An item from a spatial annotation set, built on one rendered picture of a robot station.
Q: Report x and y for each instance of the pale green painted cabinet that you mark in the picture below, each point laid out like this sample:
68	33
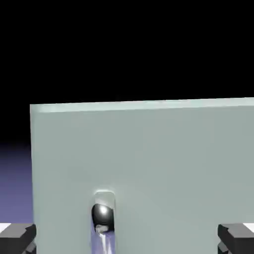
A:
139	105

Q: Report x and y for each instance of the pale green cabinet door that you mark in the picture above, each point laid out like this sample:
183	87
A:
158	158

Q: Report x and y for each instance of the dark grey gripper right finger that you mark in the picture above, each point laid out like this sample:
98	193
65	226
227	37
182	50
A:
238	238

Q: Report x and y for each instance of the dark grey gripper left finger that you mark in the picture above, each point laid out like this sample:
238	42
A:
13	238

